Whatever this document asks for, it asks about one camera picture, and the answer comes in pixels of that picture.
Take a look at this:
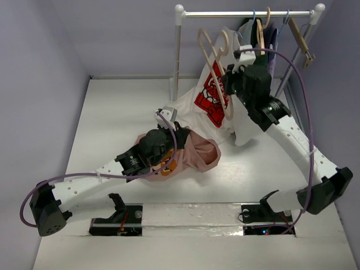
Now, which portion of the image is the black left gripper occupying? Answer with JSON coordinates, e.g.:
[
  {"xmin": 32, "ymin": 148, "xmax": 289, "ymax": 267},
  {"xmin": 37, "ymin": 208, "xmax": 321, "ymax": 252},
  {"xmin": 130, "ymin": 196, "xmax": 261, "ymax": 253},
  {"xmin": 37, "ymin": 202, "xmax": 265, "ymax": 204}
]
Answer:
[{"xmin": 150, "ymin": 121, "xmax": 189, "ymax": 167}]

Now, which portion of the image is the pink t shirt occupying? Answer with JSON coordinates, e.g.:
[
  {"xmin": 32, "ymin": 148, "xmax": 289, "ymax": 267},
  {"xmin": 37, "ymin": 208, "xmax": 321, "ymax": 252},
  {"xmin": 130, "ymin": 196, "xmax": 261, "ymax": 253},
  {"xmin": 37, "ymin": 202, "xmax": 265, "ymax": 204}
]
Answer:
[{"xmin": 145, "ymin": 130, "xmax": 221, "ymax": 182}]

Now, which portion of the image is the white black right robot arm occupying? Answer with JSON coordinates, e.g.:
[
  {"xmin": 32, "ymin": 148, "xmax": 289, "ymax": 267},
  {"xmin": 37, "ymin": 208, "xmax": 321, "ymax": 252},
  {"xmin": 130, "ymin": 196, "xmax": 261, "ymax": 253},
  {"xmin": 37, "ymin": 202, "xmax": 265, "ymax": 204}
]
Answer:
[{"xmin": 221, "ymin": 64, "xmax": 353, "ymax": 221}]

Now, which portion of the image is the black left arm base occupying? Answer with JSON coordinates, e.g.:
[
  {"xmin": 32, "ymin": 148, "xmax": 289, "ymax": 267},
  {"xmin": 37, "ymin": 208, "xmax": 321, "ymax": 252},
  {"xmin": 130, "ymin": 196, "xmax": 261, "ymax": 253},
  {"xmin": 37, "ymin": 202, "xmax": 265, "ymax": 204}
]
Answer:
[{"xmin": 89, "ymin": 193, "xmax": 143, "ymax": 236}]

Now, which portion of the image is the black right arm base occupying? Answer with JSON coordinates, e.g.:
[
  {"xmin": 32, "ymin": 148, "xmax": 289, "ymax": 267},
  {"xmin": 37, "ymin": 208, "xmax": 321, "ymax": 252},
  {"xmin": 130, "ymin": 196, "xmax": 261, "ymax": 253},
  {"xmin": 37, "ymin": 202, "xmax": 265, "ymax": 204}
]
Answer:
[{"xmin": 237, "ymin": 190, "xmax": 295, "ymax": 236}]

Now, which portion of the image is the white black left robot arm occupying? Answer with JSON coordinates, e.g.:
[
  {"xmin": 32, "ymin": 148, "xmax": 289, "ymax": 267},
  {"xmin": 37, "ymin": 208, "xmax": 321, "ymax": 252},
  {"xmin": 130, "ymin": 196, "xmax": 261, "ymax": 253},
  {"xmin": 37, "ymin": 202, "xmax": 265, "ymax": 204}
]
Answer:
[{"xmin": 26, "ymin": 125, "xmax": 190, "ymax": 237}]

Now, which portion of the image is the white red print t shirt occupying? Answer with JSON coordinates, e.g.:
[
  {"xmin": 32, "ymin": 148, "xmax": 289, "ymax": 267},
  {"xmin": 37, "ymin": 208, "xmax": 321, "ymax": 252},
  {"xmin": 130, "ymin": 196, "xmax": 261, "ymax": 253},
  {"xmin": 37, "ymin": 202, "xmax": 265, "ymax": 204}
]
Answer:
[{"xmin": 154, "ymin": 25, "xmax": 264, "ymax": 147}]

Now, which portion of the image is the green shirt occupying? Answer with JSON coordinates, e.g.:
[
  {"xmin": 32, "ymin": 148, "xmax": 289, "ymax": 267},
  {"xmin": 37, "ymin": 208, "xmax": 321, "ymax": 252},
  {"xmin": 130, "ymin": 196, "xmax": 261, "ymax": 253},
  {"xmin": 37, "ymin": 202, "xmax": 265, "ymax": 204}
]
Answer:
[{"xmin": 252, "ymin": 20, "xmax": 267, "ymax": 66}]

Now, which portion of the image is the beige hanger with green shirt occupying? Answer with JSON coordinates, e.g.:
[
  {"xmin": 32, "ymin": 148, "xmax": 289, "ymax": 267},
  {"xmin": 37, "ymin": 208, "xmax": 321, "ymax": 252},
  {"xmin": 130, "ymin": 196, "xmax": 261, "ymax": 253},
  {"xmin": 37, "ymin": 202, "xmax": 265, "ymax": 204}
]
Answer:
[{"xmin": 256, "ymin": 7, "xmax": 271, "ymax": 49}]

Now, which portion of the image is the lavender shirt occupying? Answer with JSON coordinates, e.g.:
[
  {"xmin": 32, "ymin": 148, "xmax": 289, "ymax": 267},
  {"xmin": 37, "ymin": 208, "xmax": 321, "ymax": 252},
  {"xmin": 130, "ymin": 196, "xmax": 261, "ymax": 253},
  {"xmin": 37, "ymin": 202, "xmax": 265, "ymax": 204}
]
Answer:
[{"xmin": 263, "ymin": 22, "xmax": 278, "ymax": 77}]

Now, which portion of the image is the wooden clip hanger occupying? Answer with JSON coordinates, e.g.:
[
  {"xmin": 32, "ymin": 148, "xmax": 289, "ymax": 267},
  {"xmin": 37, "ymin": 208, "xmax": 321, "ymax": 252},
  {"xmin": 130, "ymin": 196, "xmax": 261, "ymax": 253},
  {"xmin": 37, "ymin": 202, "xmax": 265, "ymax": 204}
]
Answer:
[{"xmin": 288, "ymin": 18, "xmax": 316, "ymax": 69}]

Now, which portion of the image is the white metal clothes rack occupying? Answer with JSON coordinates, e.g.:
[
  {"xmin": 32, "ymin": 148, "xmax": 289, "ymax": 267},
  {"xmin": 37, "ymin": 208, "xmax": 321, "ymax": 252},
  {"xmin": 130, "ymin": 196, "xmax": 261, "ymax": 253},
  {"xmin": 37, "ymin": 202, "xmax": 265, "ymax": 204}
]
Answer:
[{"xmin": 169, "ymin": 3, "xmax": 326, "ymax": 135}]

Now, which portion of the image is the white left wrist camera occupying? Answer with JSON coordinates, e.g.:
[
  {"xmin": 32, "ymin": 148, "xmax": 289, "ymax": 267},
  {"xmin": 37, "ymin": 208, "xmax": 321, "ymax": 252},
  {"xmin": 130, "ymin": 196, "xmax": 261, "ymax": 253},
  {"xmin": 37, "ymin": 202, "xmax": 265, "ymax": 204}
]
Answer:
[{"xmin": 155, "ymin": 106, "xmax": 177, "ymax": 129}]

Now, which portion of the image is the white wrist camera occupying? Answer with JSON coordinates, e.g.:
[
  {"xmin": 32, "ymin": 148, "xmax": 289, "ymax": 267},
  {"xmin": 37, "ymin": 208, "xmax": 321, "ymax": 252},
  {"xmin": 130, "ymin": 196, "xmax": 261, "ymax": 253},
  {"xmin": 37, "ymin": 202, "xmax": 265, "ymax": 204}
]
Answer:
[
  {"xmin": 233, "ymin": 50, "xmax": 256, "ymax": 68},
  {"xmin": 155, "ymin": 106, "xmax": 177, "ymax": 129}
]

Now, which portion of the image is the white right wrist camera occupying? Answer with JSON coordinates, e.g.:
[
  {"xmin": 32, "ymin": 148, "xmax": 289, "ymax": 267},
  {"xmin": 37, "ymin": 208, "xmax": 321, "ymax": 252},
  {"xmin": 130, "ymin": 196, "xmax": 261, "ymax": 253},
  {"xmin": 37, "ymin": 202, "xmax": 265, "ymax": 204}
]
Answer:
[{"xmin": 233, "ymin": 50, "xmax": 256, "ymax": 68}]

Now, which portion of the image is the blue wire hanger right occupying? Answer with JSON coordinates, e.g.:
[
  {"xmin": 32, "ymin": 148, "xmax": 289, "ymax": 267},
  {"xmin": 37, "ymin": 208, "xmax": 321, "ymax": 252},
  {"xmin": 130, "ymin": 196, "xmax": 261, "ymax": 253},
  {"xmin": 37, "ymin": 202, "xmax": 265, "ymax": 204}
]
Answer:
[{"xmin": 273, "ymin": 10, "xmax": 290, "ymax": 51}]

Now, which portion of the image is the blue wire hanger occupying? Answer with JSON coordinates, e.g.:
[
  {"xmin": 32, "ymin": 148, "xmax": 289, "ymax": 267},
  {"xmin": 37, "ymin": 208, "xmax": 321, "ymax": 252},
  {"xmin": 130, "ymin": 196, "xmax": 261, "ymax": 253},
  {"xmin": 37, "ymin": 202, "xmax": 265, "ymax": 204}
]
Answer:
[
  {"xmin": 273, "ymin": 10, "xmax": 290, "ymax": 51},
  {"xmin": 236, "ymin": 10, "xmax": 256, "ymax": 49}
]

